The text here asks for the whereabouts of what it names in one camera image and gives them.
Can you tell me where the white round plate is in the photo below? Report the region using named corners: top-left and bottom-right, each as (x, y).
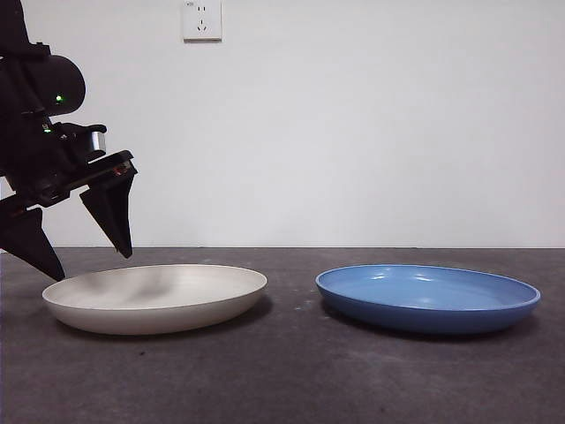
top-left (41, 263), bottom-right (269, 336)

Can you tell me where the blue round plate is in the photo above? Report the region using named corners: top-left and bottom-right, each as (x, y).
top-left (315, 263), bottom-right (542, 335)

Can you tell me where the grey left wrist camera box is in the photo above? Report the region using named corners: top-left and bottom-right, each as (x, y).
top-left (87, 125), bottom-right (109, 155)

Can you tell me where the white wall socket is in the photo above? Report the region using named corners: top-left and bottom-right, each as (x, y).
top-left (183, 0), bottom-right (223, 43)

